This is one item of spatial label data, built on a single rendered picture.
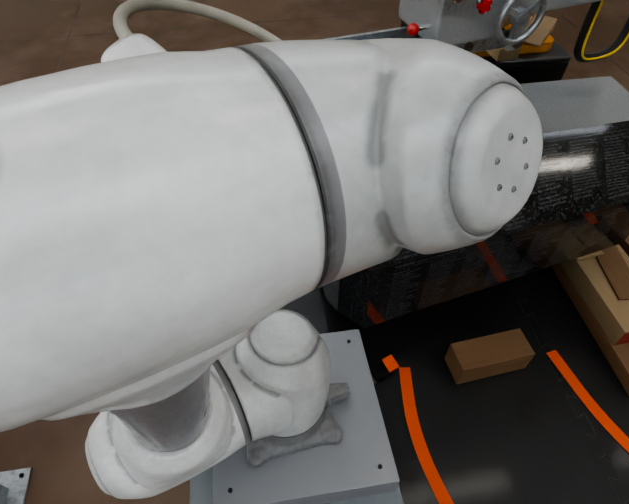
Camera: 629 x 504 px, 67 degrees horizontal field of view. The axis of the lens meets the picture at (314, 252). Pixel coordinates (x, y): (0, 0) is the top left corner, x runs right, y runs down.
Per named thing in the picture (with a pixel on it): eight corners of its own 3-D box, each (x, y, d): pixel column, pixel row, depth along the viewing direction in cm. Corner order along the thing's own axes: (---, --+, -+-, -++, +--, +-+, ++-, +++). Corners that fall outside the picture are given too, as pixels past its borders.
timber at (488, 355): (456, 385, 188) (463, 371, 179) (443, 358, 195) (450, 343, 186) (525, 368, 193) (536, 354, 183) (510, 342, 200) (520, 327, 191)
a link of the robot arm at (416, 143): (364, 15, 35) (184, 51, 29) (614, -23, 20) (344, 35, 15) (382, 186, 40) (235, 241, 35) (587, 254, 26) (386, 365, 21)
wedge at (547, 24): (531, 23, 220) (535, 12, 216) (553, 29, 216) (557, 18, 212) (516, 41, 209) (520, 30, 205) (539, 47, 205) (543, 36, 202)
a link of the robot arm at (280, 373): (344, 412, 89) (356, 347, 73) (255, 463, 82) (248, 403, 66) (300, 346, 98) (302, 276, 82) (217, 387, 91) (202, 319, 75)
